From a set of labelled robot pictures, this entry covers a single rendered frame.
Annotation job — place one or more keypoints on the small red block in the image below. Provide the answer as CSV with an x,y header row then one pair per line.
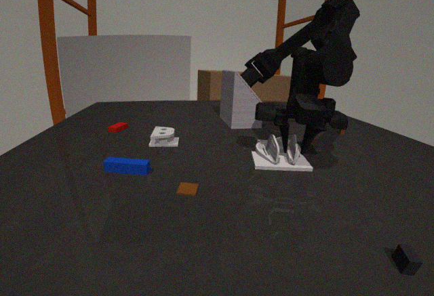
x,y
117,127

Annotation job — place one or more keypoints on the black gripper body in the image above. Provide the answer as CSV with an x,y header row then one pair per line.
x,y
268,111

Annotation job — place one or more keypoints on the orange flat plate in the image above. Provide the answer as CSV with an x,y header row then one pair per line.
x,y
187,189

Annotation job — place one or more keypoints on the blue rectangular block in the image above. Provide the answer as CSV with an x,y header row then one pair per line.
x,y
132,166

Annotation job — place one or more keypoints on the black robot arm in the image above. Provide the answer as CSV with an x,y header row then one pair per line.
x,y
331,63

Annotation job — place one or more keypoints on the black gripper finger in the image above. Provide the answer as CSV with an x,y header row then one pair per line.
x,y
284,134
309,134

